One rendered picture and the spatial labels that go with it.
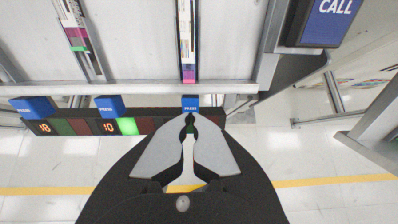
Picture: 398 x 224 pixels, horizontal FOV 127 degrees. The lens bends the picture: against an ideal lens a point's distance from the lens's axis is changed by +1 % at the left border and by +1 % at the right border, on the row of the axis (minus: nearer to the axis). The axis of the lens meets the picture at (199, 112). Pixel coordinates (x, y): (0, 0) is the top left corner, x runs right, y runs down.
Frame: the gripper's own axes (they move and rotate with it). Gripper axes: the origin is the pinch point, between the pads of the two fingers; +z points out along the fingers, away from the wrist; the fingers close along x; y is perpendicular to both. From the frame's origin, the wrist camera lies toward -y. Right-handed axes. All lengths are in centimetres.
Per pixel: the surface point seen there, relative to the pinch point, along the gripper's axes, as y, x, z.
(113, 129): 5.1, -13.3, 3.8
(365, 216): 94, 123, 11
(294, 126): 45, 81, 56
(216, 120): 3.5, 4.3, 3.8
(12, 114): 11, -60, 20
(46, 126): 4.4, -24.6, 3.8
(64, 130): 5.2, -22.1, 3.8
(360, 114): 18, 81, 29
